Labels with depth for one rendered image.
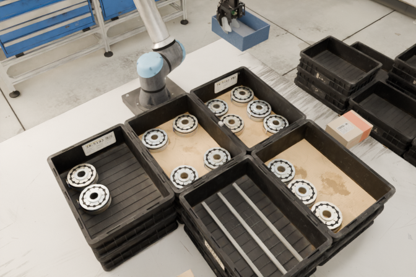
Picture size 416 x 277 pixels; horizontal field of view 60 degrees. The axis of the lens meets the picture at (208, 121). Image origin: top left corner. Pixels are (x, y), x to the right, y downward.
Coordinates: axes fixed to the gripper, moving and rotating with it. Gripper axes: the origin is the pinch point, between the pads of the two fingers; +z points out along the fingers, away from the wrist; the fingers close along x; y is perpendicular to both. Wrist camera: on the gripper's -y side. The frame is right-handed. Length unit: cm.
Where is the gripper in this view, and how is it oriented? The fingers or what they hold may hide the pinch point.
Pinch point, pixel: (226, 29)
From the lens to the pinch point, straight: 153.5
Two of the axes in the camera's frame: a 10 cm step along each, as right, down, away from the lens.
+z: 0.8, 6.4, 7.7
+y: 6.0, 5.8, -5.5
